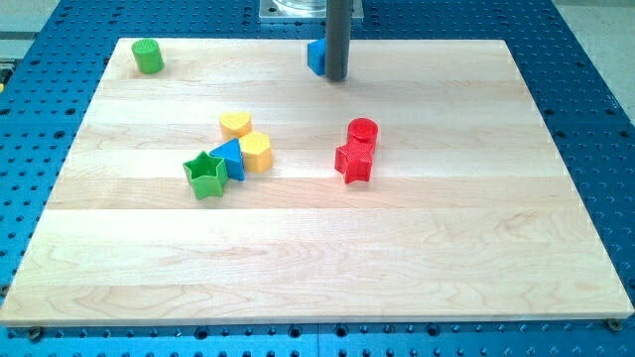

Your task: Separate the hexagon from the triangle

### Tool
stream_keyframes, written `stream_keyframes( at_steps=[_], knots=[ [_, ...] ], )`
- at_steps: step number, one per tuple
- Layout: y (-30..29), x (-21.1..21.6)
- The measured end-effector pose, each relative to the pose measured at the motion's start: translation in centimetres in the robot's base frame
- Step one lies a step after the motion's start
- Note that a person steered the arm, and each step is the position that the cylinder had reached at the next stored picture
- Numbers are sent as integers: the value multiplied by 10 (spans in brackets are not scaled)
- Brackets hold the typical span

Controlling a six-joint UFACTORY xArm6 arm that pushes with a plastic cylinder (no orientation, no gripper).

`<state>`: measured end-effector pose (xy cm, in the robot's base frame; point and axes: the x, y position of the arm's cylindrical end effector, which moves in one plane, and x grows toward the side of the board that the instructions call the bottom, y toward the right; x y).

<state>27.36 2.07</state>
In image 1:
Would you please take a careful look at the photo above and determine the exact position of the yellow hexagon block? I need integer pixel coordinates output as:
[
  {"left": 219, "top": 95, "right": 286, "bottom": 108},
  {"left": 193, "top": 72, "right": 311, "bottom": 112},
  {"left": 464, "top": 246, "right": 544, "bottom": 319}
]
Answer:
[{"left": 239, "top": 131, "right": 273, "bottom": 174}]

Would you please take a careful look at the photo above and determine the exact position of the blue triangle block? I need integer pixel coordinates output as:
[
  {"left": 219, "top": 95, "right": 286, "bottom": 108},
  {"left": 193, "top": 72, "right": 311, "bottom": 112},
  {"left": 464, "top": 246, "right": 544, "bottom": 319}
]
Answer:
[{"left": 209, "top": 138, "right": 245, "bottom": 181}]

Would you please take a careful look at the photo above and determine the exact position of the red star block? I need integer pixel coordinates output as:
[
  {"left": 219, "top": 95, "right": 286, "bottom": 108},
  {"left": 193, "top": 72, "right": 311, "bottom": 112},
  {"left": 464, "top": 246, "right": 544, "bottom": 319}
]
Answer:
[{"left": 334, "top": 140, "right": 373, "bottom": 183}]

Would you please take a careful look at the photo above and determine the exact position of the red cylinder block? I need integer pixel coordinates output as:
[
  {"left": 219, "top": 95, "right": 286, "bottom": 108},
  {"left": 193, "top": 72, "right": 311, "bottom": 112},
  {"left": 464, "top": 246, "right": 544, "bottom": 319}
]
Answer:
[{"left": 346, "top": 117, "right": 379, "bottom": 152}]

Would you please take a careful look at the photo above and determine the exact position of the light wooden board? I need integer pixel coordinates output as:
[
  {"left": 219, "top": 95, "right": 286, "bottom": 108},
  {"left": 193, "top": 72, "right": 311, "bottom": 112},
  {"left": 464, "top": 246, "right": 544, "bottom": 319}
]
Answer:
[{"left": 1, "top": 38, "right": 633, "bottom": 326}]

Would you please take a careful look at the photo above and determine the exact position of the yellow heart block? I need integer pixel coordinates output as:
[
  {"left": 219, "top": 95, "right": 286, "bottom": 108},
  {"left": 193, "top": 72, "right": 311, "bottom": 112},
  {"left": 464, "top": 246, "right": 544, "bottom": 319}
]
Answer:
[{"left": 219, "top": 111, "right": 252, "bottom": 141}]

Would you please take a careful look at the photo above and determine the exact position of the green star block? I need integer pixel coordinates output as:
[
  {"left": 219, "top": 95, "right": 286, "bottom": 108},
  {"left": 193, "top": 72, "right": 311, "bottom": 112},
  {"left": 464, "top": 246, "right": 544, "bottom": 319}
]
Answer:
[{"left": 183, "top": 152, "right": 228, "bottom": 199}]

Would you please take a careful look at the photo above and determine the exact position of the blue cube block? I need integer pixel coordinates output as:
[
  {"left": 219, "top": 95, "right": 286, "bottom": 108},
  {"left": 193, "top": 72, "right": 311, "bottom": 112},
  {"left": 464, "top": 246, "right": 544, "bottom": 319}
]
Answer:
[{"left": 307, "top": 39, "right": 326, "bottom": 76}]

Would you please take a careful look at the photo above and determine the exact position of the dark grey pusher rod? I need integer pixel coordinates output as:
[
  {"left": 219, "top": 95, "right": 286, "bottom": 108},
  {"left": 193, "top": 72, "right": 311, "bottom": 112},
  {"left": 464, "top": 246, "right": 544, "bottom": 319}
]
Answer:
[{"left": 324, "top": 0, "right": 352, "bottom": 81}]

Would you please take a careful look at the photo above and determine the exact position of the green cylinder block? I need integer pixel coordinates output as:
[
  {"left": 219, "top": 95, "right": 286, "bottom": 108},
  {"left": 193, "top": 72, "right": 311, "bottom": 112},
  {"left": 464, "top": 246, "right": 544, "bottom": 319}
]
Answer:
[{"left": 131, "top": 39, "right": 165, "bottom": 74}]

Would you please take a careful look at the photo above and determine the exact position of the left board clamp screw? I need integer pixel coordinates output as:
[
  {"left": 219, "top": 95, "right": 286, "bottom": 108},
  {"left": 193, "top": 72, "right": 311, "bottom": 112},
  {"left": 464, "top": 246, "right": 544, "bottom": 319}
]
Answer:
[{"left": 26, "top": 326, "right": 45, "bottom": 343}]

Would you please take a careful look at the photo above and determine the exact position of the board clamp screw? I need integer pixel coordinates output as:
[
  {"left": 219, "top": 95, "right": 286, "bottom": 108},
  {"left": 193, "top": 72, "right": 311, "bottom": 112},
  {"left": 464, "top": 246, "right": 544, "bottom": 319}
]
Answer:
[
  {"left": 26, "top": 326, "right": 45, "bottom": 343},
  {"left": 605, "top": 318, "right": 623, "bottom": 332}
]

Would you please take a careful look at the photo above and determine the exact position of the right board clamp screw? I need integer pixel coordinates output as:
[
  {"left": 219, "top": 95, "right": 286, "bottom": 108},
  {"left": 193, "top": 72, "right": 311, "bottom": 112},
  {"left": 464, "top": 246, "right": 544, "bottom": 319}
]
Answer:
[{"left": 605, "top": 318, "right": 623, "bottom": 332}]

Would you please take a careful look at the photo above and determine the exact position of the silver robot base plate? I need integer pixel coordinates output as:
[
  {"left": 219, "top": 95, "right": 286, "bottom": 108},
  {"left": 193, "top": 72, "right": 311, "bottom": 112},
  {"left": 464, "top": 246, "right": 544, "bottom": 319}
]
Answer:
[{"left": 258, "top": 0, "right": 365, "bottom": 24}]

